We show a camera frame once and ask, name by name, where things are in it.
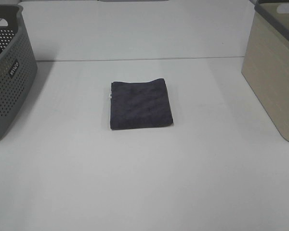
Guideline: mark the dark grey towel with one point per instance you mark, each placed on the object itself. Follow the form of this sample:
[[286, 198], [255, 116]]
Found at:
[[140, 105]]

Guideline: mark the grey perforated plastic basket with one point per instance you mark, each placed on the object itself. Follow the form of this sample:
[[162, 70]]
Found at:
[[18, 66]]

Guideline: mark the beige plastic storage bin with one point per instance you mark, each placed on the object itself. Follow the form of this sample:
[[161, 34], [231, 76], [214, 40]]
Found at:
[[266, 62]]

